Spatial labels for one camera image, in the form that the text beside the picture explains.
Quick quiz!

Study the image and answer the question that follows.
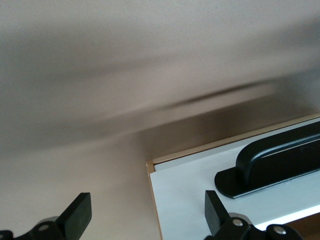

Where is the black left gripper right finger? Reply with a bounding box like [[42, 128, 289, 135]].
[[204, 189, 305, 240]]

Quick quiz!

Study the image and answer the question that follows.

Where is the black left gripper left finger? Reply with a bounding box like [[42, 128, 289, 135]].
[[0, 192, 92, 240]]

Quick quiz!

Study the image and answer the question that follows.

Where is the black metal drawer handle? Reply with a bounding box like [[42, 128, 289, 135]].
[[214, 126, 320, 200]]

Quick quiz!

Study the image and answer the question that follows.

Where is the light wooden drawer cabinet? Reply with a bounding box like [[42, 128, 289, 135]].
[[145, 112, 320, 240]]

